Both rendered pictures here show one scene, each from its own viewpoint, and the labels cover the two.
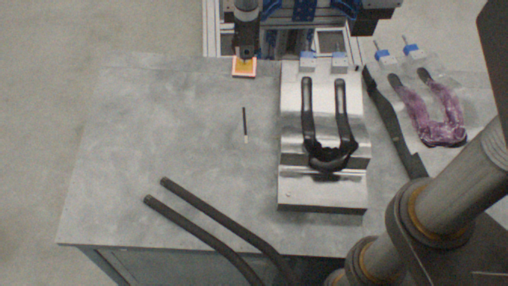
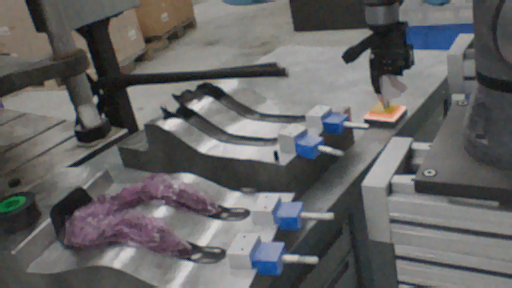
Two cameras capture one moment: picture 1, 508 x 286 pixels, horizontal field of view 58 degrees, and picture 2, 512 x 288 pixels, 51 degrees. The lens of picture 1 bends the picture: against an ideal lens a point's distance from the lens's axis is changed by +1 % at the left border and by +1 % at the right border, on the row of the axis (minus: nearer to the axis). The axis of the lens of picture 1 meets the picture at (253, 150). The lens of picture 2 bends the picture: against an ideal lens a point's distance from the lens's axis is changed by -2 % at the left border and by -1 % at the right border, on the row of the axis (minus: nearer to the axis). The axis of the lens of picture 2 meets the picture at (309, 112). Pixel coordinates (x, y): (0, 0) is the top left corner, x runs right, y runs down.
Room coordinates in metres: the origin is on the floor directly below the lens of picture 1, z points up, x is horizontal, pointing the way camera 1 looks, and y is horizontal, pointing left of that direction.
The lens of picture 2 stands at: (1.56, -0.99, 1.36)
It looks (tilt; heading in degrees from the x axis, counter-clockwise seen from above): 24 degrees down; 127
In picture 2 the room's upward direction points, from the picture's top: 10 degrees counter-clockwise
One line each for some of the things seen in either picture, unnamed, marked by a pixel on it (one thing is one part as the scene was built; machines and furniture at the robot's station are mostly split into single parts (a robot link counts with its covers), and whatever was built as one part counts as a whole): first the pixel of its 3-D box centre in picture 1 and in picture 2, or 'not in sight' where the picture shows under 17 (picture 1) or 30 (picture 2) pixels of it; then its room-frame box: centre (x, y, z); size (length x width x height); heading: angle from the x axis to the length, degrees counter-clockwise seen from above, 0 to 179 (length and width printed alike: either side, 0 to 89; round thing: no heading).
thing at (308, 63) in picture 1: (306, 56); (340, 124); (1.00, -0.15, 0.89); 0.13 x 0.05 x 0.05; 1
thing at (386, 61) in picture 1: (381, 54); (295, 215); (1.06, -0.42, 0.86); 0.13 x 0.05 x 0.05; 19
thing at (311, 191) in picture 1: (321, 129); (228, 129); (0.73, -0.21, 0.87); 0.50 x 0.26 x 0.14; 1
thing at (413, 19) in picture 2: not in sight; (443, 8); (0.06, 2.89, 0.28); 0.61 x 0.41 x 0.15; 11
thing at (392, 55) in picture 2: (246, 26); (389, 47); (1.03, 0.05, 0.98); 0.09 x 0.08 x 0.12; 1
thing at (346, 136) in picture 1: (327, 117); (226, 112); (0.75, -0.22, 0.92); 0.35 x 0.16 x 0.09; 1
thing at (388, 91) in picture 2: not in sight; (389, 93); (1.02, 0.04, 0.88); 0.06 x 0.03 x 0.09; 1
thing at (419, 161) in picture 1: (431, 115); (137, 232); (0.83, -0.56, 0.86); 0.50 x 0.26 x 0.11; 19
